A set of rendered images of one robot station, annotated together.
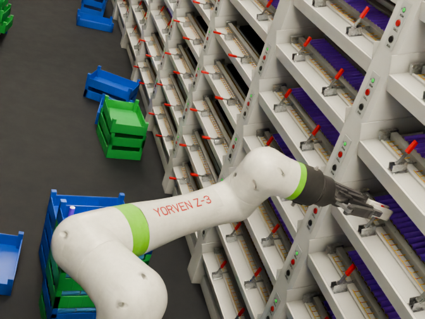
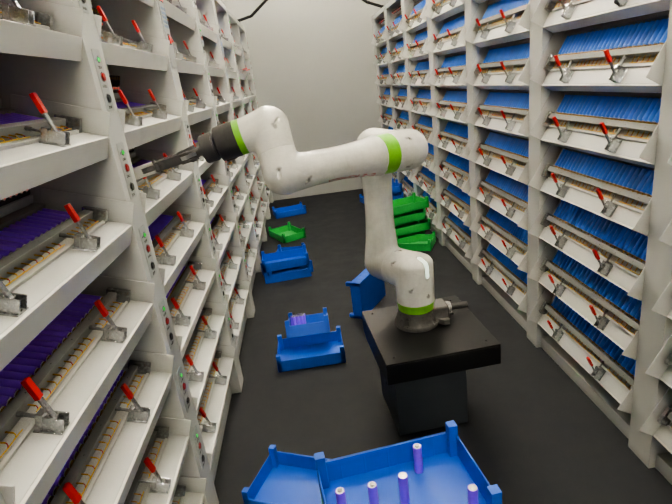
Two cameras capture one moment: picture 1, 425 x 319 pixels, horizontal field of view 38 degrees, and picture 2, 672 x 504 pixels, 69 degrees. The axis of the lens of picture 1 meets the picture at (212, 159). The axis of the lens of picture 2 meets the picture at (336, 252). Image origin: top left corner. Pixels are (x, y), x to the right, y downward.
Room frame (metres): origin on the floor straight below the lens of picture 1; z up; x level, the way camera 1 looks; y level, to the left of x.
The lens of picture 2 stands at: (2.48, 0.46, 1.18)
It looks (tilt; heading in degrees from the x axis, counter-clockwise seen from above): 19 degrees down; 200
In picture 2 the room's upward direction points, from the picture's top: 7 degrees counter-clockwise
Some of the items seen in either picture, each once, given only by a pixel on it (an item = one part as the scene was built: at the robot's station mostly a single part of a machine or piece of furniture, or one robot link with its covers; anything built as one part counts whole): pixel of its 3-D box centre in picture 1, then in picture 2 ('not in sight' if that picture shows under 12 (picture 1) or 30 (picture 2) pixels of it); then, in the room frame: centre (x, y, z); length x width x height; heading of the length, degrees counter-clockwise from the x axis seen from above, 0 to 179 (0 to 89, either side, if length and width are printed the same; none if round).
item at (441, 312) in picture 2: not in sight; (432, 311); (0.95, 0.22, 0.39); 0.26 x 0.15 x 0.06; 115
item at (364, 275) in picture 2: not in sight; (366, 289); (0.16, -0.24, 0.10); 0.30 x 0.08 x 0.20; 170
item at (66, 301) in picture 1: (92, 279); not in sight; (1.78, 0.28, 0.20); 0.30 x 0.20 x 0.08; 119
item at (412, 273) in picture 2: not in sight; (411, 280); (0.97, 0.17, 0.51); 0.16 x 0.13 x 0.19; 51
